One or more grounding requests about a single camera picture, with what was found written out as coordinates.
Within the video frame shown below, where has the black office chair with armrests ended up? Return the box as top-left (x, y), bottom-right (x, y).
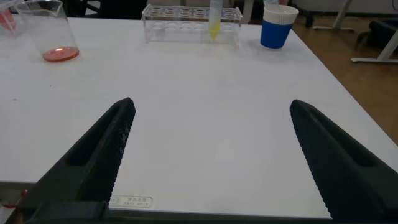
top-left (62, 0), bottom-right (101, 17)

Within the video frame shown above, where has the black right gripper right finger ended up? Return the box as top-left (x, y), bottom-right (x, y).
top-left (289, 99), bottom-right (398, 224)

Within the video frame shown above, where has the test tube with yellow pigment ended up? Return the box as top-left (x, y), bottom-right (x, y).
top-left (208, 0), bottom-right (224, 40)

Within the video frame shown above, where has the black padded chair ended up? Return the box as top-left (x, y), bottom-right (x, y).
top-left (99, 0), bottom-right (149, 20)

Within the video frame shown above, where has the white table label sticker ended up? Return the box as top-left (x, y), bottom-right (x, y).
top-left (108, 195), bottom-right (154, 209)

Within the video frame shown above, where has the clear acrylic test tube rack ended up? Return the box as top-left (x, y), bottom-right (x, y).
top-left (141, 4), bottom-right (243, 44)
top-left (0, 0), bottom-right (30, 38)

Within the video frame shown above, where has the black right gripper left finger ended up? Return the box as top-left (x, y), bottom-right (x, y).
top-left (19, 96), bottom-right (137, 208)

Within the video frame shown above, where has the test tube with red pigment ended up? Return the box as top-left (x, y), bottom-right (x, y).
top-left (0, 0), bottom-right (18, 34)

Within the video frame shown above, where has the blue and white paper cup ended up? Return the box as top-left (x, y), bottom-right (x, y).
top-left (259, 4), bottom-right (300, 50)

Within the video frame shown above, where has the white height adjustable desk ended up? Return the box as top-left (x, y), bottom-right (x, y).
top-left (312, 0), bottom-right (398, 65)

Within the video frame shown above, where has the clear glass beaker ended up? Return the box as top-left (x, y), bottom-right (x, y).
top-left (14, 0), bottom-right (80, 63)

